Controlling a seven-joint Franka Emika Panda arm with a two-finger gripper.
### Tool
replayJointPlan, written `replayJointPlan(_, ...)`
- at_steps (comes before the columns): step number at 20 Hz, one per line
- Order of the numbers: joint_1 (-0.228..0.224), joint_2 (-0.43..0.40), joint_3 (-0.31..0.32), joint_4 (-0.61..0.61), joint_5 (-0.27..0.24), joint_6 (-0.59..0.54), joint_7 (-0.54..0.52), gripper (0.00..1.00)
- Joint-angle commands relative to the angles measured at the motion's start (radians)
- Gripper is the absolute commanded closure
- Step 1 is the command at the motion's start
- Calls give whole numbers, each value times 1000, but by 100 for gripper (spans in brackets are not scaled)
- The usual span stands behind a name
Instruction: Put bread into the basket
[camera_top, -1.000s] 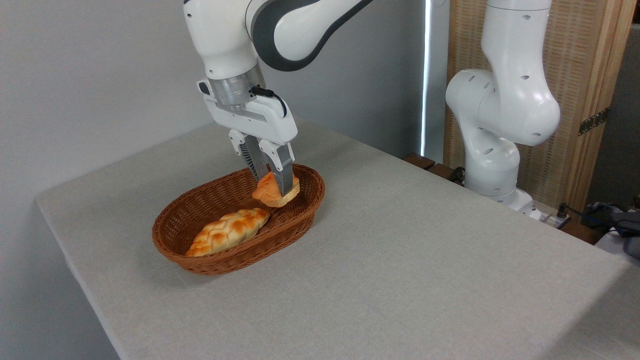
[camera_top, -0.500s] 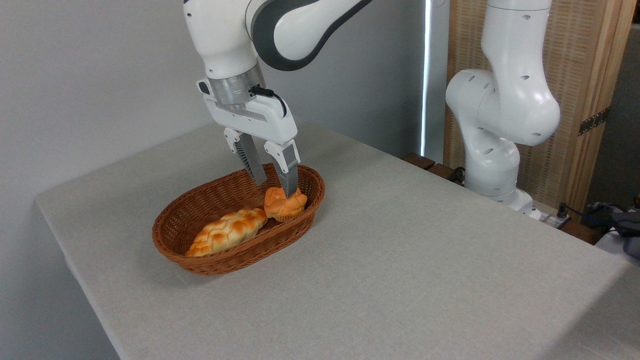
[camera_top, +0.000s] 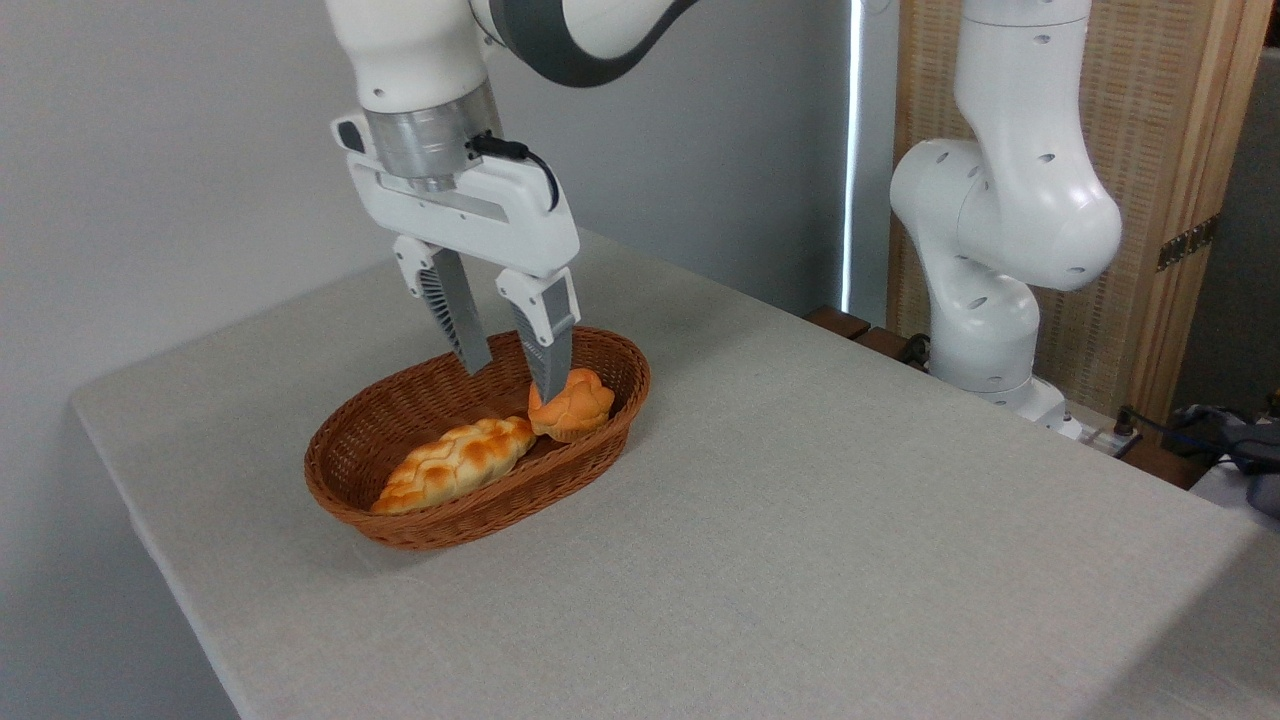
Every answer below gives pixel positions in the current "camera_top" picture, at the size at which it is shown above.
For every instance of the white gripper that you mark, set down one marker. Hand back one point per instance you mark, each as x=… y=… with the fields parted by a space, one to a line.
x=480 y=220

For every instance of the round knotted bread roll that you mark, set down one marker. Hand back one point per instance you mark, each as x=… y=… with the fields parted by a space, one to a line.
x=582 y=405

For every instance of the black plug at robot base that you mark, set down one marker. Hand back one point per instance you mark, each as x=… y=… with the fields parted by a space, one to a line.
x=1127 y=425

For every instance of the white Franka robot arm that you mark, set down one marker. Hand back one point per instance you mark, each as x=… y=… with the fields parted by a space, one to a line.
x=1010 y=210

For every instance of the brown oval wicker basket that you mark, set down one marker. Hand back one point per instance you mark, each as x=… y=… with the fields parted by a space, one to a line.
x=430 y=400

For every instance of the long braided bread loaf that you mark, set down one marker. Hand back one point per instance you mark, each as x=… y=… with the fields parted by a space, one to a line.
x=455 y=465

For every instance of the grey linen tablecloth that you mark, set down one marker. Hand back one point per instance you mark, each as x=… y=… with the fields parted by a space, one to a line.
x=800 y=550

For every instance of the metal screen hinge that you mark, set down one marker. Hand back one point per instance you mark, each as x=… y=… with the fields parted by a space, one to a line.
x=1188 y=243

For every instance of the dark grey blue bundle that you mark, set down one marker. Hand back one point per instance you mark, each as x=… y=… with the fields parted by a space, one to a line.
x=1250 y=450

